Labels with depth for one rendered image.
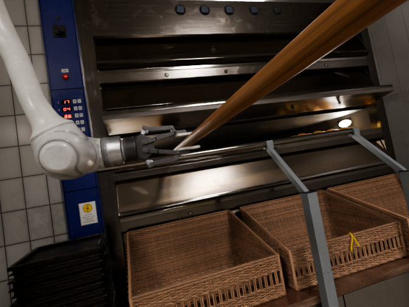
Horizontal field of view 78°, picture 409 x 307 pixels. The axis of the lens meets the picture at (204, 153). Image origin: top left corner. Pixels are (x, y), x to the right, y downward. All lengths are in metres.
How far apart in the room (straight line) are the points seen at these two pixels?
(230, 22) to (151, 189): 1.12
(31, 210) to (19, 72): 0.83
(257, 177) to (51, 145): 1.17
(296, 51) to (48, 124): 0.53
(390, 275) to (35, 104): 1.33
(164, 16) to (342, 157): 1.42
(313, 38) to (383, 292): 1.17
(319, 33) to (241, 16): 1.58
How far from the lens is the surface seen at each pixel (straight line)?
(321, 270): 1.04
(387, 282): 1.33
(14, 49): 0.86
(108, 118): 1.27
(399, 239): 1.44
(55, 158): 0.59
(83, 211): 1.37
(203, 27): 1.69
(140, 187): 1.39
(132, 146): 0.77
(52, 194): 1.43
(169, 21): 1.66
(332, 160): 1.84
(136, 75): 1.49
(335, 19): 0.23
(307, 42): 0.25
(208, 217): 1.40
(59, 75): 1.49
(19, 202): 1.48
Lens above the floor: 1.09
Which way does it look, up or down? 4 degrees up
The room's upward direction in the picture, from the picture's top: 10 degrees counter-clockwise
